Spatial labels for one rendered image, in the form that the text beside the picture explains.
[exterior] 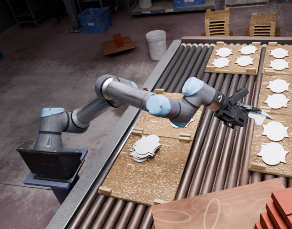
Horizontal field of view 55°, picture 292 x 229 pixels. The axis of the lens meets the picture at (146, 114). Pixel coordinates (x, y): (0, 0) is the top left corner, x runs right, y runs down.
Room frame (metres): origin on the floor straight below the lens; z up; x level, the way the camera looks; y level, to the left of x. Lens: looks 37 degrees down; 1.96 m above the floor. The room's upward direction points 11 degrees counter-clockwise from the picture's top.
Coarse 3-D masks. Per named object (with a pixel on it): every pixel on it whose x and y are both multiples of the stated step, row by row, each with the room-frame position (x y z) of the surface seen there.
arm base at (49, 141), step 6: (42, 132) 1.16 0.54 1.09; (48, 132) 1.15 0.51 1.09; (54, 132) 1.16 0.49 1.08; (42, 138) 1.13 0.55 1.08; (48, 138) 1.13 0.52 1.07; (54, 138) 1.14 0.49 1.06; (60, 138) 1.17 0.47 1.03; (36, 144) 1.12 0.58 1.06; (42, 144) 1.10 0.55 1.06; (48, 144) 1.11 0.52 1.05; (54, 144) 1.11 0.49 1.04; (60, 144) 1.13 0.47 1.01; (48, 150) 1.08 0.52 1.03; (54, 150) 1.09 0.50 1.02; (60, 150) 1.11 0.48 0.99
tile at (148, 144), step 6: (144, 138) 1.09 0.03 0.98; (150, 138) 1.08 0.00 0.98; (156, 138) 1.07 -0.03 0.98; (138, 144) 1.05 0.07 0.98; (144, 144) 1.04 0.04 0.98; (150, 144) 1.03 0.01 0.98; (156, 144) 1.02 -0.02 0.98; (138, 150) 1.01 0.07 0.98; (144, 150) 1.00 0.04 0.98; (150, 150) 0.99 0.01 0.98
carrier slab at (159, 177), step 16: (128, 144) 1.11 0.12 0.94; (176, 144) 1.04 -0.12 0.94; (128, 160) 0.99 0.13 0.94; (160, 160) 0.95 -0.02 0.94; (176, 160) 0.93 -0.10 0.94; (112, 176) 0.91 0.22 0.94; (128, 176) 0.89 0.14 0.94; (144, 176) 0.87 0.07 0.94; (160, 176) 0.85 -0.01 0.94; (176, 176) 0.84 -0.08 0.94; (112, 192) 0.82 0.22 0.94; (128, 192) 0.80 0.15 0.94; (144, 192) 0.78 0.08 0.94; (160, 192) 0.77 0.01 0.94; (176, 192) 0.76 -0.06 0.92
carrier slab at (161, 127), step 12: (168, 96) 1.48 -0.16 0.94; (180, 96) 1.45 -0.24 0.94; (144, 120) 1.29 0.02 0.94; (156, 120) 1.26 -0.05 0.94; (168, 120) 1.24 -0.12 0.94; (144, 132) 1.18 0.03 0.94; (156, 132) 1.16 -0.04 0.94; (168, 132) 1.14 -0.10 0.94; (180, 132) 1.12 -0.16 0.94; (192, 132) 1.10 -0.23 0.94
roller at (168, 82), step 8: (184, 56) 2.02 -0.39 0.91; (176, 64) 1.91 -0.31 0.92; (176, 72) 1.82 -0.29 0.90; (168, 80) 1.70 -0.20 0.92; (96, 200) 0.80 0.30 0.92; (104, 200) 0.81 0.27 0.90; (96, 208) 0.77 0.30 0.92; (88, 216) 0.73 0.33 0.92; (96, 216) 0.74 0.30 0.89; (88, 224) 0.70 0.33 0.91
